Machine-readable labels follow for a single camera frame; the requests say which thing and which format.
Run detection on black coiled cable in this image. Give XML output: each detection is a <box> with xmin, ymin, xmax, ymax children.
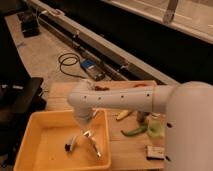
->
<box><xmin>57</xmin><ymin>52</ymin><xmax>91</xmax><ymax>82</ymax></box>

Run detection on long metal rail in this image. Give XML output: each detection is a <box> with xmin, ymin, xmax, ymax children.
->
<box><xmin>26</xmin><ymin>0</ymin><xmax>178</xmax><ymax>85</ymax></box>

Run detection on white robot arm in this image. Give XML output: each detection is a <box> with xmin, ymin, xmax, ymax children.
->
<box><xmin>68</xmin><ymin>80</ymin><xmax>213</xmax><ymax>171</ymax></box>

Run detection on yellow plastic tray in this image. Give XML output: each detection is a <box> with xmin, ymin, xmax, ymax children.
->
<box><xmin>13</xmin><ymin>110</ymin><xmax>111</xmax><ymax>171</ymax></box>

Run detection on blue grey device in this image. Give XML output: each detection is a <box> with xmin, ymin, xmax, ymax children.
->
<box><xmin>80</xmin><ymin>59</ymin><xmax>105</xmax><ymax>81</ymax></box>

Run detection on dark red grapes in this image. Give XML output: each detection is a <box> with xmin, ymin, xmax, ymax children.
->
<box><xmin>94</xmin><ymin>86</ymin><xmax>110</xmax><ymax>91</ymax></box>

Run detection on green chili pepper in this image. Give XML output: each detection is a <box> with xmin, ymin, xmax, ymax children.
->
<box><xmin>121</xmin><ymin>125</ymin><xmax>147</xmax><ymax>137</ymax></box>

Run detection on dark metal can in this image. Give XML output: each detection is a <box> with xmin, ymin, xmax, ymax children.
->
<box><xmin>136</xmin><ymin>111</ymin><xmax>149</xmax><ymax>123</ymax></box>

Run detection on metal spoon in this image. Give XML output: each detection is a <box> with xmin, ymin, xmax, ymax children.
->
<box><xmin>83</xmin><ymin>130</ymin><xmax>102</xmax><ymax>158</ymax></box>

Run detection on white black-bristled brush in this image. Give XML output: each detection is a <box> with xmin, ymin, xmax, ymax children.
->
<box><xmin>65</xmin><ymin>136</ymin><xmax>77</xmax><ymax>152</ymax></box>

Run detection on black stool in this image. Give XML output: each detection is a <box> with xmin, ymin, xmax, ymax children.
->
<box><xmin>0</xmin><ymin>77</ymin><xmax>47</xmax><ymax>161</ymax></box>

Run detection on black box on floor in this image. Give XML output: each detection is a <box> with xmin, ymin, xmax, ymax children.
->
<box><xmin>17</xmin><ymin>11</ymin><xmax>40</xmax><ymax>37</ymax></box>

